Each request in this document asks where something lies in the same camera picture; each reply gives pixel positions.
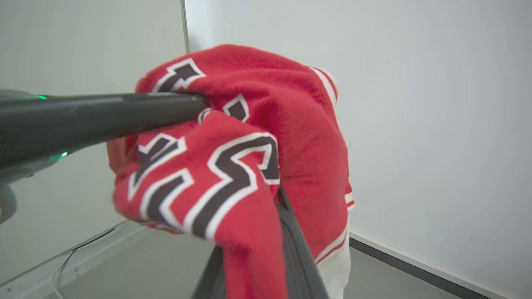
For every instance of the black white wall baseboard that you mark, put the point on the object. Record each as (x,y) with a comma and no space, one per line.
(415,270)

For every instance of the red white varsity jacket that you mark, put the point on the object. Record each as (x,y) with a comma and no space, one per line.
(307,124)

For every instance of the grey metal frame post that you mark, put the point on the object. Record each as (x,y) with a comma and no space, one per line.
(184,25)

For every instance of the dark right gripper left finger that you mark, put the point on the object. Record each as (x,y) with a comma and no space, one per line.
(212,276)

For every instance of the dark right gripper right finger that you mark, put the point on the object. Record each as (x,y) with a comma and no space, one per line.
(297,257)

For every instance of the grey floor rail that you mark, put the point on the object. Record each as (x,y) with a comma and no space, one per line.
(25,285)

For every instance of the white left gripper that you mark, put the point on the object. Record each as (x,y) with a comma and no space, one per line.
(20,137)

